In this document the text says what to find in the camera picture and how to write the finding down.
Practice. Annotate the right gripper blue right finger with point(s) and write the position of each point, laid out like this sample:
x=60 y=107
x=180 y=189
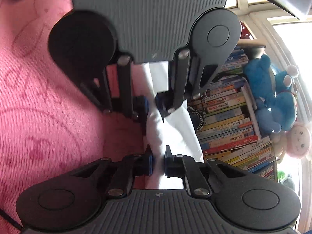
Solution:
x=172 y=164

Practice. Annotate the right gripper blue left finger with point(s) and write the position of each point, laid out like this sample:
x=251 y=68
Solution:
x=146 y=162

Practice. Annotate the pink bunny print blanket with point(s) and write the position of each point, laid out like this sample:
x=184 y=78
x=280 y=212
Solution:
x=48 y=127

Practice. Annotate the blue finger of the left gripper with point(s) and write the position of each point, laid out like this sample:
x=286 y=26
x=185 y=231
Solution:
x=167 y=102
x=140 y=109

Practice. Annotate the miniature black bicycle model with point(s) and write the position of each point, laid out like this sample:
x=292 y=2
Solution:
x=197 y=109

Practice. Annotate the pink white bunny plush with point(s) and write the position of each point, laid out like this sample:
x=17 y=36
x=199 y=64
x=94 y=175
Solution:
x=295 y=143

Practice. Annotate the navy white jacket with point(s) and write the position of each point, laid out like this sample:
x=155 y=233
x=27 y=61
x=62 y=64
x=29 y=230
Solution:
x=176 y=130

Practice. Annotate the row of upright books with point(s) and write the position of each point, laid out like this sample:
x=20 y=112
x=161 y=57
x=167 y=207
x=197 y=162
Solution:
x=231 y=133

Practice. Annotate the blue plush toy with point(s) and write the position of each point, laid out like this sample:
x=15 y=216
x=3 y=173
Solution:
x=276 y=103

